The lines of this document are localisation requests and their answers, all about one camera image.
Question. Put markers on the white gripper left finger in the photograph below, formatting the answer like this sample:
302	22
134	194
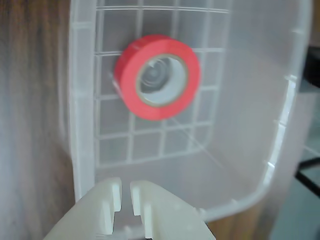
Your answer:
92	212

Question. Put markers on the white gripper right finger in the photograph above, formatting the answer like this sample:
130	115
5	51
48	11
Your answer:
170	220

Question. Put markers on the red tape roll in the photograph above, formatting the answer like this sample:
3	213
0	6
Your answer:
130	82

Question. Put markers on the clear plastic storage box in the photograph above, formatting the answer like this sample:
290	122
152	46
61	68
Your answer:
250	100

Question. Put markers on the black metal frame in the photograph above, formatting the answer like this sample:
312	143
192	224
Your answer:
308	182

